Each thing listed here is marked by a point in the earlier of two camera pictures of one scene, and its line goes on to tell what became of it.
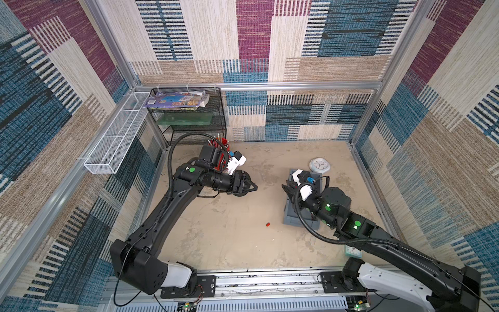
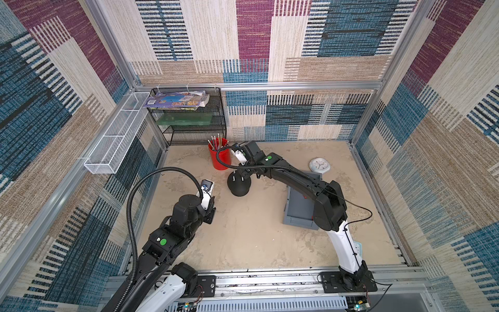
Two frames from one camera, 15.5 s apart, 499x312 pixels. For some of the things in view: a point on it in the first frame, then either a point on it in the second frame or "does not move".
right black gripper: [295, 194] → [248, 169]
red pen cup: [222, 143] does not move
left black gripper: [240, 190] → [210, 212]
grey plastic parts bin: [290, 218] does not move
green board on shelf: [184, 118] does not move
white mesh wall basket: [106, 155] does not move
